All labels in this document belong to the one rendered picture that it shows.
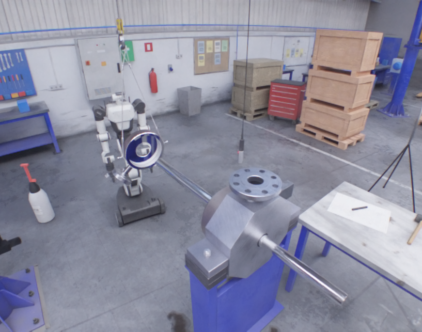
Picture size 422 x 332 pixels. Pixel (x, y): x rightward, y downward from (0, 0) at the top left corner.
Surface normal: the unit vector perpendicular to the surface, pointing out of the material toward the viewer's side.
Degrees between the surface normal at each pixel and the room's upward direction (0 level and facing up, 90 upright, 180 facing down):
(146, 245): 0
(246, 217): 45
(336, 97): 90
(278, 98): 90
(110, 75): 90
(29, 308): 0
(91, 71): 90
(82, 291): 0
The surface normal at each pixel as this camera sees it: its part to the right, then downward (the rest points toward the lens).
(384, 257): 0.00, -0.87
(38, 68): 0.61, 0.40
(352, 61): -0.79, 0.30
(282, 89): -0.55, 0.41
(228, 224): -0.55, -0.40
